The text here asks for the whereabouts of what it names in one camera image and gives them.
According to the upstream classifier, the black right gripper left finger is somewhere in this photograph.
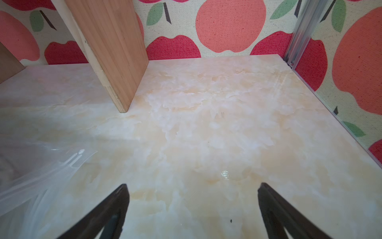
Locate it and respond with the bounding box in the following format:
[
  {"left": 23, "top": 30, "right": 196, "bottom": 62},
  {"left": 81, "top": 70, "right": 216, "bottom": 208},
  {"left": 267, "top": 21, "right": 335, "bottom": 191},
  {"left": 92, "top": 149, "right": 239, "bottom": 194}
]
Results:
[{"left": 59, "top": 184, "right": 130, "bottom": 239}]

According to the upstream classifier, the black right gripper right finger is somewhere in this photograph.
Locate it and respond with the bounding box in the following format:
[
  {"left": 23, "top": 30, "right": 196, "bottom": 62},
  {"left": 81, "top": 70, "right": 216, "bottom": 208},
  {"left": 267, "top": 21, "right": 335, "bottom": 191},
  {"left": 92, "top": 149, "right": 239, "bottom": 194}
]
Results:
[{"left": 258, "top": 182, "right": 330, "bottom": 239}]

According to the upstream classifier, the clear plastic vacuum bag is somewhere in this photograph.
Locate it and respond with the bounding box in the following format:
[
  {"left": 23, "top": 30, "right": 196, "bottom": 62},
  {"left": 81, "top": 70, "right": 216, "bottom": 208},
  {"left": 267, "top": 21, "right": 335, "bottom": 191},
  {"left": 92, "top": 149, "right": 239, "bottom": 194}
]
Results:
[{"left": 1, "top": 139, "right": 97, "bottom": 239}]

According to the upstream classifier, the wooden two-tier shelf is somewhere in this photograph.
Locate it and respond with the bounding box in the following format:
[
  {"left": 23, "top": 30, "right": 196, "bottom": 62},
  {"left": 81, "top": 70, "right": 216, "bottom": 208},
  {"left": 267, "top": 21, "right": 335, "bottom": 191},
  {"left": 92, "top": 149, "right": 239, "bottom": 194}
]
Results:
[{"left": 1, "top": 1, "right": 149, "bottom": 113}]

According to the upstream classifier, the aluminium frame post right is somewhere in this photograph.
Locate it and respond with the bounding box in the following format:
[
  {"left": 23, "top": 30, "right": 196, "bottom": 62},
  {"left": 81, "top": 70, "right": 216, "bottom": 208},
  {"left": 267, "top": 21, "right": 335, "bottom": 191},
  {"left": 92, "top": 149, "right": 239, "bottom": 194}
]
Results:
[{"left": 283, "top": 0, "right": 329, "bottom": 71}]

